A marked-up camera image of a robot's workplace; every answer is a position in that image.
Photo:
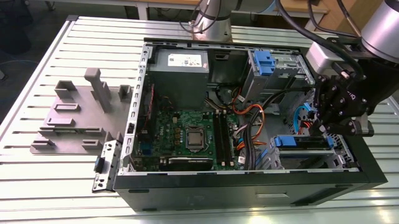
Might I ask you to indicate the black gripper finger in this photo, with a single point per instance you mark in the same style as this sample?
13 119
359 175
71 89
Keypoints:
324 93
348 128

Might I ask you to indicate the hard disk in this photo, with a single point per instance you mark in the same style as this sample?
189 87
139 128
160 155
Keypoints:
287 141

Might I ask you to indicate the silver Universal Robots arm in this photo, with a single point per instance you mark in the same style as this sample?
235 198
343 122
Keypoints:
211 25

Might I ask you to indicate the metal disk bay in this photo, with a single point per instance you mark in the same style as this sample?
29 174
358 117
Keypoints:
299 152

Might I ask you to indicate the metal optical drive bay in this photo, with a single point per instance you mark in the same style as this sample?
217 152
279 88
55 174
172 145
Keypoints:
280 79

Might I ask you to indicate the wooden cabinet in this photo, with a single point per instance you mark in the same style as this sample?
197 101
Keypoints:
371 11

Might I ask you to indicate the black RAM slot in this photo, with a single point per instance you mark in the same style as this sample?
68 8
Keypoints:
227 137
219 137

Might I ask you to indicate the wooden desk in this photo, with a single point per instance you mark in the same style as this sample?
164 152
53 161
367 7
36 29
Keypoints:
296 10

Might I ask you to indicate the green motherboard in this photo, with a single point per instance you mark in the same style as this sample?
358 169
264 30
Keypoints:
199 116

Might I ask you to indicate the black CPU socket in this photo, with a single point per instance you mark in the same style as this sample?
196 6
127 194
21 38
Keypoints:
196 128

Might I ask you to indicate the silver CPU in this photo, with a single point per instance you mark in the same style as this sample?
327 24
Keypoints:
193 139

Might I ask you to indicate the grey power supply unit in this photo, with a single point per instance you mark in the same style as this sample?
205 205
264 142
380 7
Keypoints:
177 86

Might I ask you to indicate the black open PC case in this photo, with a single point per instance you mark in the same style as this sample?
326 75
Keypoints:
217 186

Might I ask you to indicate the black graphics card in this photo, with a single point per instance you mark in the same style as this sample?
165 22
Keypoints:
187 163

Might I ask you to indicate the grey parts rack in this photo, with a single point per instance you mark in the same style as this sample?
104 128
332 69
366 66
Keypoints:
77 116

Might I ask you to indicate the green RAM stick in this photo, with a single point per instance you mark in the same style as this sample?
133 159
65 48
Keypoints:
67 131

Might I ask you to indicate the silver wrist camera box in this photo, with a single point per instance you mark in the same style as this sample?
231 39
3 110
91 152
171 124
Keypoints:
320 58

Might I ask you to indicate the metal rear bracket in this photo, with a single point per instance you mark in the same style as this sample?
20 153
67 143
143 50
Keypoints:
108 149

